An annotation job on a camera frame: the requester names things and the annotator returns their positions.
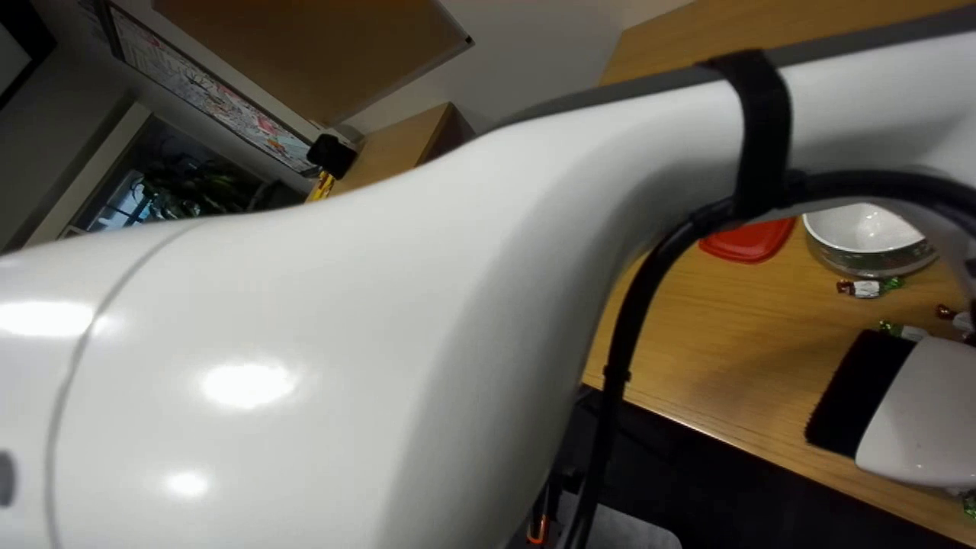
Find wooden cabinet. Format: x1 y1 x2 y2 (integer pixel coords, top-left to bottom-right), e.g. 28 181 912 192
328 102 478 196

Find window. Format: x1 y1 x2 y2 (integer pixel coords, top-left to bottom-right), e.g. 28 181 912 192
70 114 307 234

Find white bowl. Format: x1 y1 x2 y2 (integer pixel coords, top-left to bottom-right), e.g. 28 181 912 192
802 203 939 278

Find cork pinboard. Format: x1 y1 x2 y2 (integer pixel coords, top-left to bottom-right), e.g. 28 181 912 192
151 0 476 128

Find colourful wall poster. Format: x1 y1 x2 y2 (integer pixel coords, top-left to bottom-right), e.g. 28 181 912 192
98 0 323 177

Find white hand broom black bristles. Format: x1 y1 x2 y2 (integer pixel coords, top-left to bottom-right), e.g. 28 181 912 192
804 329 976 490

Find red plastic lid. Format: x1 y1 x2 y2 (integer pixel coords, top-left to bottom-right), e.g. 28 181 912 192
698 217 798 265

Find camera on mount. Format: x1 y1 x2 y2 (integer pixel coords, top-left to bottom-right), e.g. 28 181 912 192
306 133 358 201

